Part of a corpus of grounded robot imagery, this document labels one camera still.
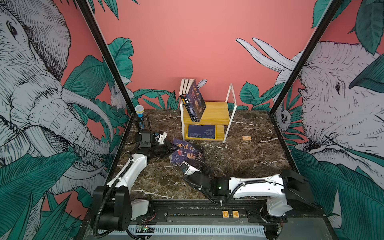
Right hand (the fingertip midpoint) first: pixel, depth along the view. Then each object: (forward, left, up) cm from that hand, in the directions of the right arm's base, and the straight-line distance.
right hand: (191, 164), depth 75 cm
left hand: (+11, +7, +1) cm, 13 cm away
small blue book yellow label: (+27, -6, -8) cm, 29 cm away
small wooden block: (+27, -38, -16) cm, 49 cm away
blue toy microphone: (+31, +32, +9) cm, 45 cm away
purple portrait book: (+32, -2, +15) cm, 35 cm away
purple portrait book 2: (+9, +1, -5) cm, 10 cm away
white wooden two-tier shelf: (+25, -13, +3) cm, 29 cm away
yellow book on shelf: (+29, -18, -12) cm, 36 cm away
